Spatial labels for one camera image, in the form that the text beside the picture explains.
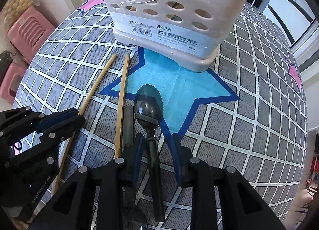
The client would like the wooden chopstick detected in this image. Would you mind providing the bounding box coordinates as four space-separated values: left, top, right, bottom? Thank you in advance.
51 53 118 197
115 55 130 158

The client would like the pink star sticker right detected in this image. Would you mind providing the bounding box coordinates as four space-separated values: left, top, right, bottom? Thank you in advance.
284 57 303 92

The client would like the white refrigerator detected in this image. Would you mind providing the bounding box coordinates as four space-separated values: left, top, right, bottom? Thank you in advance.
262 0 316 46

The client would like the beige plastic utensil holder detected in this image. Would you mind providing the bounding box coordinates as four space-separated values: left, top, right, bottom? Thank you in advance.
105 0 246 72

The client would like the pink plastic stool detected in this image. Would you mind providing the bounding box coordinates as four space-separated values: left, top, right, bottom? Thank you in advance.
7 6 55 64

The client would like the blue star mat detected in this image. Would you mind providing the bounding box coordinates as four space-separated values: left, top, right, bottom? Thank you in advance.
99 45 241 141

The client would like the pink star sticker left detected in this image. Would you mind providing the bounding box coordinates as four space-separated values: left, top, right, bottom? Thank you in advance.
76 0 105 14

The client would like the grey checked tablecloth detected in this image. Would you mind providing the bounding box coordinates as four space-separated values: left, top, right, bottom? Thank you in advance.
14 0 307 229

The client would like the black spoon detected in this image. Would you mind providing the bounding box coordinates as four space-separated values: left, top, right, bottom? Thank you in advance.
122 104 149 230
134 84 165 222

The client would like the pink star sticker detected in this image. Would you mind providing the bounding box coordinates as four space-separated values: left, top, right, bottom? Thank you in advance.
76 0 105 14
284 57 303 92

